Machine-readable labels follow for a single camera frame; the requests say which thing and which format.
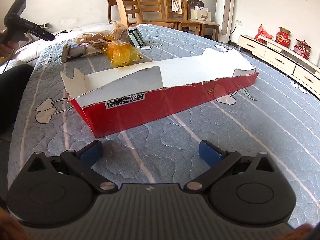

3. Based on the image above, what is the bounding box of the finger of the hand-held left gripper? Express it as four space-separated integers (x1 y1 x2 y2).
36 25 55 41

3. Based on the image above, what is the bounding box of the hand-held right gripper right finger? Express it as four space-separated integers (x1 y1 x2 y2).
183 140 278 194

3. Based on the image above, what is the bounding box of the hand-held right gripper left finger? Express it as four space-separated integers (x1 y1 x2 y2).
24 140 118 194

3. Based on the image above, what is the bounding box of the red cardboard box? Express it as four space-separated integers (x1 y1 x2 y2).
61 47 260 138

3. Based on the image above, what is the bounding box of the yellow snack packet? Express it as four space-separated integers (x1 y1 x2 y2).
100 41 143 67

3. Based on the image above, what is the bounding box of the dark green snack packet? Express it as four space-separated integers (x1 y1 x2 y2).
128 28 145 48

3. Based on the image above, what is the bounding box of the person's left hand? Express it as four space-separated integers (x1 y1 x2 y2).
0 35 29 58

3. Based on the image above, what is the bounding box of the clear bread bag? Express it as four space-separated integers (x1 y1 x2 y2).
74 32 110 44

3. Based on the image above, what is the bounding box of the brown chair white cushion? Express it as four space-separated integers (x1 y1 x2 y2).
107 0 125 24

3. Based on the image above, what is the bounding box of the person's dark clothed leg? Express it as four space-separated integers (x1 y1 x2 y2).
0 64 34 133

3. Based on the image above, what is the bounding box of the cream TV cabinet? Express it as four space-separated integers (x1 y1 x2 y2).
237 34 320 100

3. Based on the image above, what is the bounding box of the red plastic bag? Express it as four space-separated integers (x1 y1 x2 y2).
255 24 274 40

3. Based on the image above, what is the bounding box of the beige towel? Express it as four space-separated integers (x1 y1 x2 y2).
171 0 186 15

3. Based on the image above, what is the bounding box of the red gold jar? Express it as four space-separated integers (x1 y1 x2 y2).
275 27 292 48

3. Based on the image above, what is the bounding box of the white gift box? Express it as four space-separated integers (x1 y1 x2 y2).
190 6 212 20

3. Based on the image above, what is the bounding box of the red carousel ornament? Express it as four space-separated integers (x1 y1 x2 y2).
294 39 312 60

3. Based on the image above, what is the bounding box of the white standing air conditioner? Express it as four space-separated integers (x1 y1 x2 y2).
216 0 237 43

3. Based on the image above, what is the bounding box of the dark brown cushioned chair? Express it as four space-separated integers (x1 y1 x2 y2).
186 0 220 40

